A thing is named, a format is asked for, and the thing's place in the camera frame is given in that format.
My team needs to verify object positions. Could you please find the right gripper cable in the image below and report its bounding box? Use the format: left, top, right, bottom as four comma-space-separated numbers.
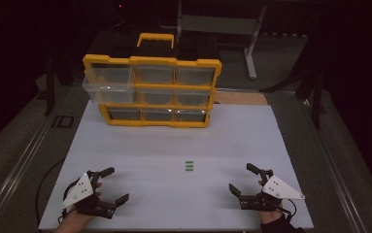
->
281, 198, 298, 222

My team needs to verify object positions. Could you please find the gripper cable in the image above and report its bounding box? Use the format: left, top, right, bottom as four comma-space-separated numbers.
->
281, 198, 298, 222
57, 181, 80, 225

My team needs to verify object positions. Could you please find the black case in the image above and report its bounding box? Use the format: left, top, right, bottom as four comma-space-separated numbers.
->
89, 29, 220, 63

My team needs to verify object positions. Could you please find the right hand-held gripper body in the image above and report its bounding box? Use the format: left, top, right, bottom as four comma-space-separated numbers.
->
238, 168, 306, 213

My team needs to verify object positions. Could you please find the black stand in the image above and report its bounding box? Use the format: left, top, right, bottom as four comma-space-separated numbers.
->
43, 52, 75, 117
260, 62, 327, 130

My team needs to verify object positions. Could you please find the wooden board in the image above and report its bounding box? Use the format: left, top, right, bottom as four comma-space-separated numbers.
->
215, 91, 269, 107

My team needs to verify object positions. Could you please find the grey metal stand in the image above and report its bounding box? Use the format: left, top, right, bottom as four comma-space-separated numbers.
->
176, 0, 269, 81

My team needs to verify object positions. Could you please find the person's right hand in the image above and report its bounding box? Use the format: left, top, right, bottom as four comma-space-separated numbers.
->
258, 180, 286, 225

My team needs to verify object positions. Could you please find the clear plastic drawer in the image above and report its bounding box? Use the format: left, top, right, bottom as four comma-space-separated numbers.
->
82, 63, 138, 105

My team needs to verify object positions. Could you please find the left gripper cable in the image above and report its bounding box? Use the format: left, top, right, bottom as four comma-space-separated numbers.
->
57, 181, 80, 225

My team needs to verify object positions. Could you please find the yellow drawer organizer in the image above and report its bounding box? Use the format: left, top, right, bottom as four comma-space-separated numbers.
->
83, 32, 222, 129

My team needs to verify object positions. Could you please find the black floor cable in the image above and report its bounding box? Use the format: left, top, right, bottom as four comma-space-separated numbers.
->
35, 157, 65, 227

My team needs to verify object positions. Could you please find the person's left hand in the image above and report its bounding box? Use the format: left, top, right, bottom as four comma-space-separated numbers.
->
64, 182, 104, 227

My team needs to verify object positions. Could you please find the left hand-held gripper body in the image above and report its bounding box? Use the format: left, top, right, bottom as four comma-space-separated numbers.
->
61, 170, 118, 220

